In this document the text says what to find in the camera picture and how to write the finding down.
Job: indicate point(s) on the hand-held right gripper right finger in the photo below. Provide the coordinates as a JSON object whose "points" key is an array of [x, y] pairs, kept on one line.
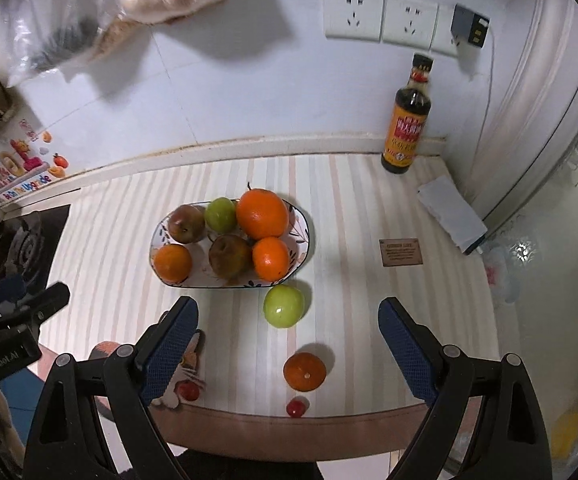
{"points": [[409, 355]]}

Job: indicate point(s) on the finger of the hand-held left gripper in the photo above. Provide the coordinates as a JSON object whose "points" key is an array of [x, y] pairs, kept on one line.
{"points": [[44, 305], [4, 290]]}

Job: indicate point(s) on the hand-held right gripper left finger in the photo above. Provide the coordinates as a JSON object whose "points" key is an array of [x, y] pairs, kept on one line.
{"points": [[169, 355]]}

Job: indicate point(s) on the oval deer-print plate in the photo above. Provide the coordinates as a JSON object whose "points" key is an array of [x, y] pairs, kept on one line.
{"points": [[200, 273]]}

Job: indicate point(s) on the small orange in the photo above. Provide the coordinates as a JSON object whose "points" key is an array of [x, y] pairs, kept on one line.
{"points": [[172, 263], [271, 258]]}

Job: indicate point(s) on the dark orange tangerine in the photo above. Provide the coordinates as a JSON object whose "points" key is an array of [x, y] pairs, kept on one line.
{"points": [[305, 371]]}

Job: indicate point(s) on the red-green apple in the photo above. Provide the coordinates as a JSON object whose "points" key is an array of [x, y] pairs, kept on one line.
{"points": [[229, 256]]}

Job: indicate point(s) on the green apple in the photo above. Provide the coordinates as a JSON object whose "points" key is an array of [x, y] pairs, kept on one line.
{"points": [[220, 213], [283, 306]]}

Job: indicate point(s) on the red apple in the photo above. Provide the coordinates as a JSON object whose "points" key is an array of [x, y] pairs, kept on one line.
{"points": [[186, 222]]}

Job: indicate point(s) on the large orange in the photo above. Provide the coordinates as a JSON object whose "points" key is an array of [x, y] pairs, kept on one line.
{"points": [[262, 213]]}

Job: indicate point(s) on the blue cabinet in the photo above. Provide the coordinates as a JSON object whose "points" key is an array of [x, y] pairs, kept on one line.
{"points": [[19, 392]]}

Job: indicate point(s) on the cherry tomato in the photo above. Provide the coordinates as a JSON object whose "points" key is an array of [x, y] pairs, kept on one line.
{"points": [[189, 391], [296, 406]]}

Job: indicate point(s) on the black gas stove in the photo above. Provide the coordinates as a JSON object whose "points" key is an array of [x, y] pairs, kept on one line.
{"points": [[29, 245]]}

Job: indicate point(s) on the brown cloth label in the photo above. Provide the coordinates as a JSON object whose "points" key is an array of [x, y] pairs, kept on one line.
{"points": [[401, 251]]}

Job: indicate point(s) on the person's dark clothing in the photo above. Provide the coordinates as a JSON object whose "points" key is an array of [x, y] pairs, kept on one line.
{"points": [[219, 467]]}

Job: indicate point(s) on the white folded cloth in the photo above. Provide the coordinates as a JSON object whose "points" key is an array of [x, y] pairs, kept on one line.
{"points": [[451, 210]]}

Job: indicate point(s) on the frosted glass door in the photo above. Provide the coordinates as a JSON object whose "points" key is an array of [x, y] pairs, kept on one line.
{"points": [[554, 285]]}

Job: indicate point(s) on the yellow plastic item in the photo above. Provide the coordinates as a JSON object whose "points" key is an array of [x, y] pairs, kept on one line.
{"points": [[571, 430]]}

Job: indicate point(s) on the dark soy sauce bottle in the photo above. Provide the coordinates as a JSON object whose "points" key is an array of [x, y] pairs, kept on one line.
{"points": [[406, 130]]}

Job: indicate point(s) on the plastic bag with dark contents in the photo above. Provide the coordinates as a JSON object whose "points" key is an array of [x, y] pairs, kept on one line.
{"points": [[64, 45]]}

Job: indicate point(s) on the black charger plug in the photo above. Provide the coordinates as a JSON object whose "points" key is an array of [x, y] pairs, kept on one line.
{"points": [[469, 25]]}

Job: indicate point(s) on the colourful wall sticker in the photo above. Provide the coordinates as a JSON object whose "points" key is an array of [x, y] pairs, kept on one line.
{"points": [[14, 165]]}

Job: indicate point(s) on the white wall socket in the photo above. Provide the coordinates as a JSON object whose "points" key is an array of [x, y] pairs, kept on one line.
{"points": [[444, 40], [410, 19], [354, 12]]}

